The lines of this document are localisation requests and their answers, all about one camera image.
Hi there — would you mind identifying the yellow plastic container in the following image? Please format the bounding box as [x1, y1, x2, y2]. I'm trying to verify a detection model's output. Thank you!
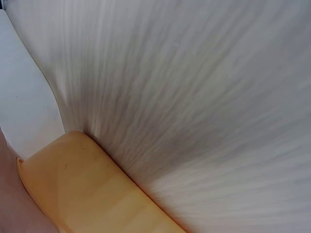
[16, 130, 190, 233]

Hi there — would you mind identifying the person's left hand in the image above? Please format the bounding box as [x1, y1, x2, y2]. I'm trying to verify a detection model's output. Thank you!
[0, 128, 59, 233]

